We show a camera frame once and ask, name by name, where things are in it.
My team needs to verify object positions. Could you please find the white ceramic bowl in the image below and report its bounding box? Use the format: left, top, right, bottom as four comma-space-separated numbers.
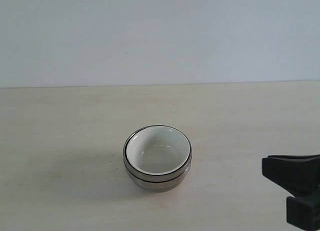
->
125, 127, 192, 174

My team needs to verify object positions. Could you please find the smooth steel bowl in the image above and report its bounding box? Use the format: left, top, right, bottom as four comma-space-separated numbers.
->
125, 166, 191, 193

